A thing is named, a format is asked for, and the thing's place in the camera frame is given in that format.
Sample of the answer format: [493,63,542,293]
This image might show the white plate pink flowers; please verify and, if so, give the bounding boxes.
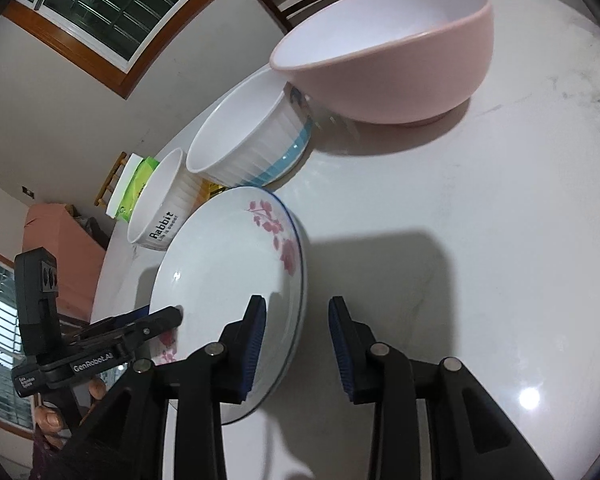
[149,186,308,426]

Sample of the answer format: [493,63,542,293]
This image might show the green tissue pack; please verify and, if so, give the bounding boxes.
[105,152,161,223]

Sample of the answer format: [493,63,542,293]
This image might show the pink bowl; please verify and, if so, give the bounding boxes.
[269,0,496,127]

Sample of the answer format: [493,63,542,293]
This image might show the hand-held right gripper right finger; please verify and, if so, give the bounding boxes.
[328,296,556,480]

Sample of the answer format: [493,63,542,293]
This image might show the person's purple clothing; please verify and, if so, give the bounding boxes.
[30,432,81,480]

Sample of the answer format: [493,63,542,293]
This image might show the light wooden chair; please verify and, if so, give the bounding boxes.
[94,152,128,208]

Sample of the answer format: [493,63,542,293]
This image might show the person's left hand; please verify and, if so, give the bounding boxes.
[32,377,108,453]

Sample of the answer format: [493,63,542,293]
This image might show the pink covered furniture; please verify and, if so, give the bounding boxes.
[22,202,108,323]

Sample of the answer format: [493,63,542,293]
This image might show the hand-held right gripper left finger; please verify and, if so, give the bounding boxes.
[55,295,268,480]

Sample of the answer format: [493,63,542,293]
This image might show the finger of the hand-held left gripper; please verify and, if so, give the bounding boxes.
[87,309,151,333]
[77,306,183,356]

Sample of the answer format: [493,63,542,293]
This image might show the small white printed bowl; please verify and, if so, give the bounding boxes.
[126,147,203,252]

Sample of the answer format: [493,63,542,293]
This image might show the white ribbed bowl blue band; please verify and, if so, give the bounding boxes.
[186,67,315,190]

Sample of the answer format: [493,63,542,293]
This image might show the wooden framed window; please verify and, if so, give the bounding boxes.
[2,0,261,100]

